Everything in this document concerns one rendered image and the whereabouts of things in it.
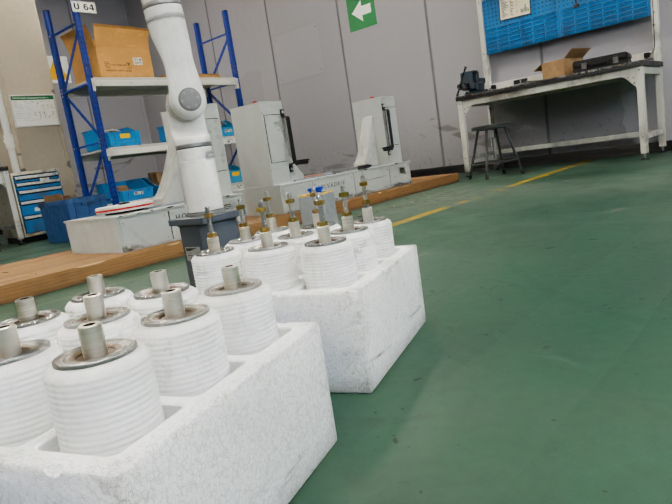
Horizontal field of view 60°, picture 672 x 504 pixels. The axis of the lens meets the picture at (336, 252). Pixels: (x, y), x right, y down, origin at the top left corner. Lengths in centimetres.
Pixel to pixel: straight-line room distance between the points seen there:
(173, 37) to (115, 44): 493
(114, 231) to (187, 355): 249
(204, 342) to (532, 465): 42
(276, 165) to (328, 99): 393
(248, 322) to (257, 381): 9
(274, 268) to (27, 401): 53
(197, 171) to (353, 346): 71
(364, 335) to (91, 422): 53
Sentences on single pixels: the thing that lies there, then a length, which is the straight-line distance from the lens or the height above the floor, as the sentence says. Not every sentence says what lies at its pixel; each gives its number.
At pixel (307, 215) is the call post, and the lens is 146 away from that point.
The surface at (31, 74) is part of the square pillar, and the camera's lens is 760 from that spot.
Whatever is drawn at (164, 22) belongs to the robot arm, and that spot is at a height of 77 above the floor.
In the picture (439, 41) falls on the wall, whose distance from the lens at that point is 678.
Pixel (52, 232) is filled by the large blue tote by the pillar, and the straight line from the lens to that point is 582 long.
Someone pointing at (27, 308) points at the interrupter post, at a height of 27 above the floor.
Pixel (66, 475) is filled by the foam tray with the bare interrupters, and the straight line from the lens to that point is 56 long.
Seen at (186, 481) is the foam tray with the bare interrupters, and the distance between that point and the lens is 59.
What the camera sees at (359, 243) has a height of 23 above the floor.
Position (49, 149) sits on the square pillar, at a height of 94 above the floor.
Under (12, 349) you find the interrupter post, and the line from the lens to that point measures 68.
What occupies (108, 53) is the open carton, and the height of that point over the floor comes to 169.
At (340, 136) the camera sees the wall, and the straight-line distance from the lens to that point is 759.
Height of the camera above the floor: 40
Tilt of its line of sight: 9 degrees down
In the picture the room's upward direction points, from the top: 9 degrees counter-clockwise
